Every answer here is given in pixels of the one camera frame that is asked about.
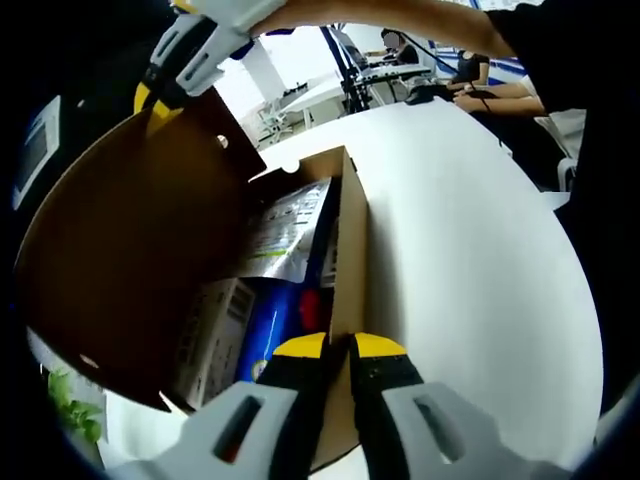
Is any white office chair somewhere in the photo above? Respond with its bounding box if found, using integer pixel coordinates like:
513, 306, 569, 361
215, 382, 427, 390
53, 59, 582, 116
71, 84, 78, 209
255, 98, 296, 142

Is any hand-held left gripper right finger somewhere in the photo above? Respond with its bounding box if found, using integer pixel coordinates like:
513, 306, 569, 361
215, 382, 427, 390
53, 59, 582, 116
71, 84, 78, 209
348, 332, 571, 480

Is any silver foil sachet pack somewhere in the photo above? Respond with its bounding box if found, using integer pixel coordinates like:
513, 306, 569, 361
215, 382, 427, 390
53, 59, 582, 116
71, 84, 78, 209
238, 178, 335, 284

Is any green potted plant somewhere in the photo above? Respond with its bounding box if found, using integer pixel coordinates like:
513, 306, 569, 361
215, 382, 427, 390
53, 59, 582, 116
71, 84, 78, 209
47, 368, 107, 445

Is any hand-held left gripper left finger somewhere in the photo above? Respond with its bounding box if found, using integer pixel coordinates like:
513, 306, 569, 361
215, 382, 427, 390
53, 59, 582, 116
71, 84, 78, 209
112, 333, 331, 480

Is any blue soft tissue pack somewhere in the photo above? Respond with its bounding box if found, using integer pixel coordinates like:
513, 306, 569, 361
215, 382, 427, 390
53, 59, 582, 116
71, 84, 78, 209
234, 276, 332, 386

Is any brown cardboard shoe box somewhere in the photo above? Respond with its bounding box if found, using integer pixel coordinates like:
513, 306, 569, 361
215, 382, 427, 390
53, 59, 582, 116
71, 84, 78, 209
12, 84, 372, 474

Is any grey keyboard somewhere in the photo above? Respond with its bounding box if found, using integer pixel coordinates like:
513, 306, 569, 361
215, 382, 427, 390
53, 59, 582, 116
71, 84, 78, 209
357, 62, 434, 84

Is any white office desk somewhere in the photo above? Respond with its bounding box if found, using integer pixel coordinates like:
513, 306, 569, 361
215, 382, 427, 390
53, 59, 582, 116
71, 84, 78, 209
279, 82, 351, 126

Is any white green medicine box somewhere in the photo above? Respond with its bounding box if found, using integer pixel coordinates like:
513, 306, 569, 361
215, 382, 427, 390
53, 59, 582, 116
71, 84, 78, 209
171, 277, 257, 410

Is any ceiling air conditioner vent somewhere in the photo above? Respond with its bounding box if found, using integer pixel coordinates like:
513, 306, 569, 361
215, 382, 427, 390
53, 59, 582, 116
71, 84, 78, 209
12, 94, 63, 211

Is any person's black shirt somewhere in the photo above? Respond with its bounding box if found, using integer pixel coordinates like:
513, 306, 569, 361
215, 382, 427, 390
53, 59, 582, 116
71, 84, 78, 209
487, 2, 640, 416

